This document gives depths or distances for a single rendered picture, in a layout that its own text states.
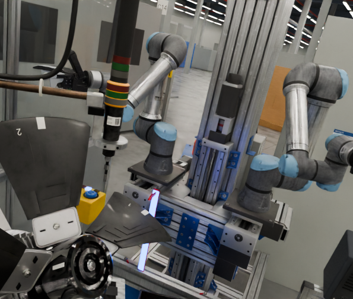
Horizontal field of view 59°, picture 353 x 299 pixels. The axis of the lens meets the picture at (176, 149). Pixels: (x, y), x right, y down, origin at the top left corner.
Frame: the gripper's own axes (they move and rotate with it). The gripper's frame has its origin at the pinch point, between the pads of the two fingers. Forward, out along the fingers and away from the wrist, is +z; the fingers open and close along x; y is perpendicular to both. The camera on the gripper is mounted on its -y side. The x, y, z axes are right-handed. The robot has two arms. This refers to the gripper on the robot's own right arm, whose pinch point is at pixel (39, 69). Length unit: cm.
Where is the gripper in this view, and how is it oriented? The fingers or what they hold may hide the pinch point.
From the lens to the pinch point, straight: 132.4
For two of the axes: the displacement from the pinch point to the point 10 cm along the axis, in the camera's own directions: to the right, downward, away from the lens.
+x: -5.9, -4.9, 6.4
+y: -2.8, 8.7, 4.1
